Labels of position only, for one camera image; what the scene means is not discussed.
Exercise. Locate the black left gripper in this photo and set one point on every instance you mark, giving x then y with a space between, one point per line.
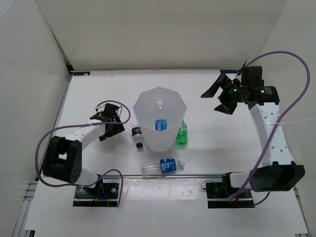
118 128

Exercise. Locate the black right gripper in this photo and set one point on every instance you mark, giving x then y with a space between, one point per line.
226 106

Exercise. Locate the blue label bottle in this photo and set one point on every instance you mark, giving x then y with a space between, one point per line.
160 117
163 167

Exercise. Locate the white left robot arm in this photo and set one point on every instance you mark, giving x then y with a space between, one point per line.
63 158

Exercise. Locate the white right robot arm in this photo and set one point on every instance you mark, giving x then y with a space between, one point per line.
275 170

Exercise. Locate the white translucent plastic bin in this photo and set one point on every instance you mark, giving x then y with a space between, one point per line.
144 110

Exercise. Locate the black label small bottle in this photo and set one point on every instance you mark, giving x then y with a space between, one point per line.
137 136

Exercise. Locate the green plastic bottle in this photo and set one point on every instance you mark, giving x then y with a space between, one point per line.
182 136

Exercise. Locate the blue label bottle on table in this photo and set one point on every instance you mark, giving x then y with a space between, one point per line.
163 167

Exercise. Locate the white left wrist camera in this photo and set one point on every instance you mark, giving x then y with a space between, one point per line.
102 110

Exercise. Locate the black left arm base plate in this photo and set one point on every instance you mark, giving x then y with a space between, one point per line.
106 193

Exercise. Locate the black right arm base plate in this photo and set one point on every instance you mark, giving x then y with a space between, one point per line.
217 194

